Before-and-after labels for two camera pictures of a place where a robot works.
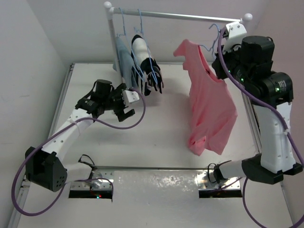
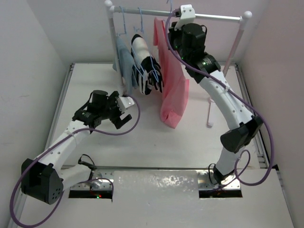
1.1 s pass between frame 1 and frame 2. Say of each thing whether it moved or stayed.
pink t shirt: moved
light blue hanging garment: stayed
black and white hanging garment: stayed
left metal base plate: stayed
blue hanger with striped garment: stayed
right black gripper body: moved
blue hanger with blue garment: stayed
